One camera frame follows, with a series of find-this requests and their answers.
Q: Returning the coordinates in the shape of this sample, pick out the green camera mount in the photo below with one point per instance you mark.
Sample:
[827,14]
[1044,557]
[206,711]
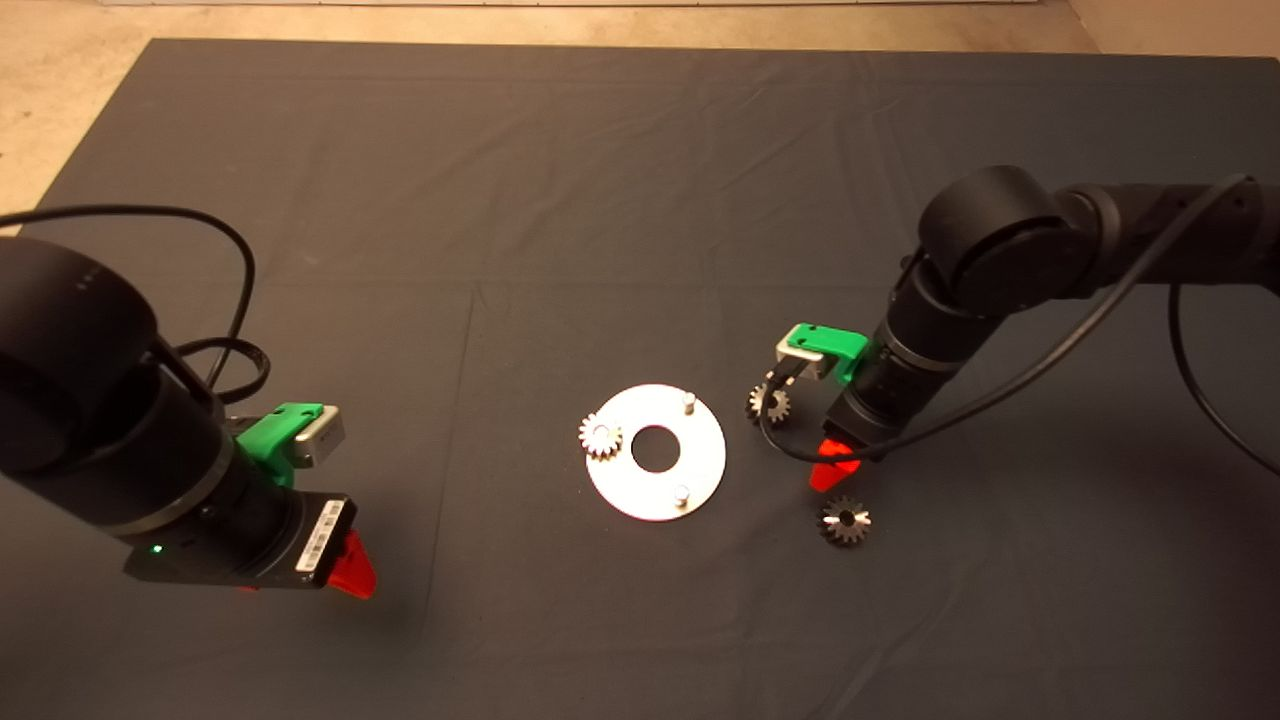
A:
[830,343]
[270,440]

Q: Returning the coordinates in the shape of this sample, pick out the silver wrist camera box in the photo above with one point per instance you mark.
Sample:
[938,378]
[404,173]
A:
[322,440]
[800,362]

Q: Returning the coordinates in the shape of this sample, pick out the brass-toned metal gear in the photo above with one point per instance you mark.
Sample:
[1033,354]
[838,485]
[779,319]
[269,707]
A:
[780,408]

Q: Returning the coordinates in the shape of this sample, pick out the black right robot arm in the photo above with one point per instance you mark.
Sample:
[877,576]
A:
[1000,240]

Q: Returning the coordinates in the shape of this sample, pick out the round metal carrier plate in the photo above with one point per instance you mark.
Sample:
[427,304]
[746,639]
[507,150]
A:
[700,460]

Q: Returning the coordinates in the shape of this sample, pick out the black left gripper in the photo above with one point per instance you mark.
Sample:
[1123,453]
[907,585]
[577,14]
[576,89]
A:
[250,540]

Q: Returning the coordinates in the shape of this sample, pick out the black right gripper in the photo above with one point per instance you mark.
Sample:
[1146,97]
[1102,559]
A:
[885,400]

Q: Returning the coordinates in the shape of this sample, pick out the steel planetary gear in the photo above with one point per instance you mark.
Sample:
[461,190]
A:
[832,528]
[590,430]

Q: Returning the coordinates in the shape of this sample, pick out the dark grey table cloth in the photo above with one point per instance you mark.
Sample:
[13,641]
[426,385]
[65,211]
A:
[640,150]

